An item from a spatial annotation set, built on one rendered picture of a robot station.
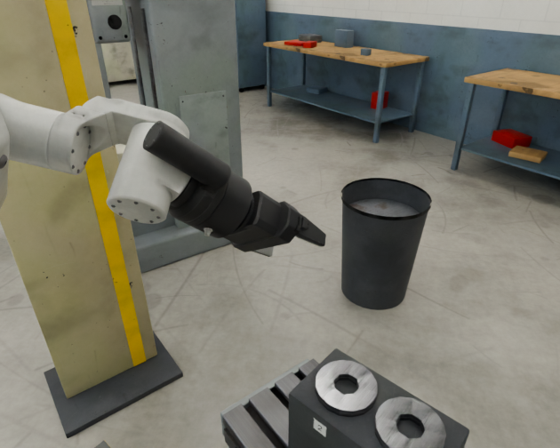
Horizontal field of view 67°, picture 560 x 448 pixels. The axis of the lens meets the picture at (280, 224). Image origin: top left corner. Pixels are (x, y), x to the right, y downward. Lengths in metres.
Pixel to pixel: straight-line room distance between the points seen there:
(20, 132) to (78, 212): 1.22
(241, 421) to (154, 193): 0.52
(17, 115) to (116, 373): 1.80
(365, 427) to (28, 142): 0.53
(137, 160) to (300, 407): 0.41
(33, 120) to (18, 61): 1.05
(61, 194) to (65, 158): 1.18
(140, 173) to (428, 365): 1.98
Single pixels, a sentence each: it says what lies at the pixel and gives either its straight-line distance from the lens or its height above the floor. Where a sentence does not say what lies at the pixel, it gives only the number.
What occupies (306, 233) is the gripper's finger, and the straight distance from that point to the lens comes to 0.59.
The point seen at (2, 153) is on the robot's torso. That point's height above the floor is 1.55.
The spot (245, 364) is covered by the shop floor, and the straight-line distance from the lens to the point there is 2.19.
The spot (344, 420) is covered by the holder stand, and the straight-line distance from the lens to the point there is 0.64.
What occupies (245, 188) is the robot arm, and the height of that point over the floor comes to 1.40.
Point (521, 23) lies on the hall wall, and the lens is 5.03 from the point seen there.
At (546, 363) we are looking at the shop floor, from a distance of 2.55.
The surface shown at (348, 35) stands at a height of 1.03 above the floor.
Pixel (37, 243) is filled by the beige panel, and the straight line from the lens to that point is 1.75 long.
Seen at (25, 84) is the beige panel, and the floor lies 1.35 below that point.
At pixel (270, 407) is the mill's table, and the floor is 0.92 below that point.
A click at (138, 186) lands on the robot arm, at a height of 1.44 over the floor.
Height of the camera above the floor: 1.62
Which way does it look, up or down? 30 degrees down
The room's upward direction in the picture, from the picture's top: straight up
